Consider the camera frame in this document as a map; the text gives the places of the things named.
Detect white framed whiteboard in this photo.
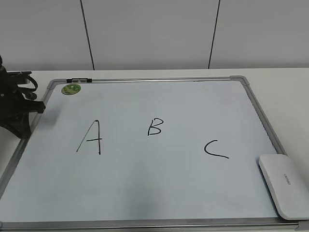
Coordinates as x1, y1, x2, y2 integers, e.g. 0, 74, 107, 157
0, 76, 309, 232

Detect white whiteboard eraser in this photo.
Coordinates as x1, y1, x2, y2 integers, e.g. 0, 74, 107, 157
259, 154, 309, 220

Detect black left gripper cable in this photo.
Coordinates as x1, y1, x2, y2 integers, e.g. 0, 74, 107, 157
15, 74, 38, 101

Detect green round magnet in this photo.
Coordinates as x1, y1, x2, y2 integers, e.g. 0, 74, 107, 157
61, 84, 82, 96

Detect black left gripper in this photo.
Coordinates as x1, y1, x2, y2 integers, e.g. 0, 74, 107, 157
0, 59, 45, 139

